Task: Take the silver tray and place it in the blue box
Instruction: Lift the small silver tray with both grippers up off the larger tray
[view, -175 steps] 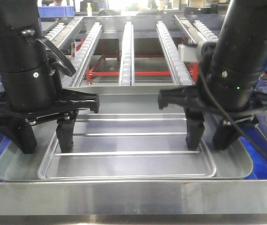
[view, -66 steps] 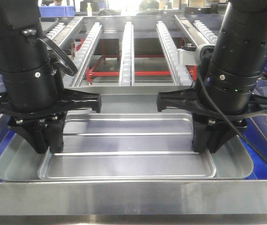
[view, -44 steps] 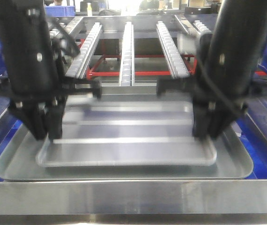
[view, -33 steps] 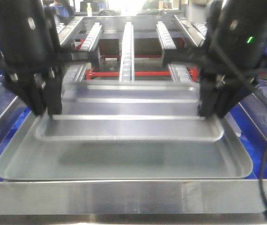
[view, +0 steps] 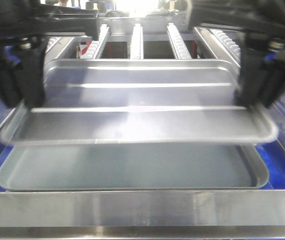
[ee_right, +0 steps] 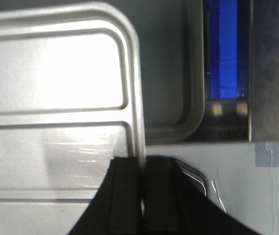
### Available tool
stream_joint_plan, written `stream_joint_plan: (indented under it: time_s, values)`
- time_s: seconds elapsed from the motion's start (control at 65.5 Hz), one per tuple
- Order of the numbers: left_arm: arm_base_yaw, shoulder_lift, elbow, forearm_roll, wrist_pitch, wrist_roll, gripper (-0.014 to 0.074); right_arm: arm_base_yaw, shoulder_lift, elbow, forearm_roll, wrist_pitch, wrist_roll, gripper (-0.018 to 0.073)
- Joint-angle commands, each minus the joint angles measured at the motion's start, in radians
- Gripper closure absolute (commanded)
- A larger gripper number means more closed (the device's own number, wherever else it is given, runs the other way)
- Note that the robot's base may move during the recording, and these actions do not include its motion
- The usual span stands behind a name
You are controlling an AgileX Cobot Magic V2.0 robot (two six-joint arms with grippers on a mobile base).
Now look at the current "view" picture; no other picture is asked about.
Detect far right roller track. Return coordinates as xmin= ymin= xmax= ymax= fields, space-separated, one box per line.
xmin=210 ymin=29 xmax=285 ymax=108

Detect front steel rack rail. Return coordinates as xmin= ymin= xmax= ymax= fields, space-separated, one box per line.
xmin=0 ymin=189 xmax=285 ymax=240

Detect right white roller track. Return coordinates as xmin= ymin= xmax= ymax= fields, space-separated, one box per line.
xmin=167 ymin=22 xmax=192 ymax=60

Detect centre white roller track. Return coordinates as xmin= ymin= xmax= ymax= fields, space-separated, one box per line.
xmin=130 ymin=23 xmax=144 ymax=60

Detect large grey metal tray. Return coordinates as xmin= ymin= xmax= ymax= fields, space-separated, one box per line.
xmin=0 ymin=143 xmax=270 ymax=191

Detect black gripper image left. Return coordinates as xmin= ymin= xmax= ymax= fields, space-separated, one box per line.
xmin=0 ymin=0 xmax=100 ymax=108

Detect white roller track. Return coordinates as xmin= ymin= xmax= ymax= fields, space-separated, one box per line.
xmin=167 ymin=22 xmax=192 ymax=60
xmin=80 ymin=24 xmax=110 ymax=60
xmin=130 ymin=23 xmax=144 ymax=60

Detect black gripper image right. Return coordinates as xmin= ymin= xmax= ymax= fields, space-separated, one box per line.
xmin=188 ymin=0 xmax=285 ymax=108

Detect left steel divider rail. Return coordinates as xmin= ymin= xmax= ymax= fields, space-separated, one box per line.
xmin=0 ymin=37 xmax=75 ymax=128

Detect left white roller track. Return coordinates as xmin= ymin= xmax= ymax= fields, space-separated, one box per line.
xmin=80 ymin=24 xmax=110 ymax=60

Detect steel divider rail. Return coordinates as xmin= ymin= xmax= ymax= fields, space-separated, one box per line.
xmin=0 ymin=37 xmax=75 ymax=128
xmin=193 ymin=27 xmax=280 ymax=144

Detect right steel divider rail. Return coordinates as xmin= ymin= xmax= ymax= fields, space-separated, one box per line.
xmin=193 ymin=27 xmax=280 ymax=144

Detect small silver ribbed tray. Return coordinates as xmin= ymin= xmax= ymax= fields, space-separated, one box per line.
xmin=0 ymin=58 xmax=279 ymax=146

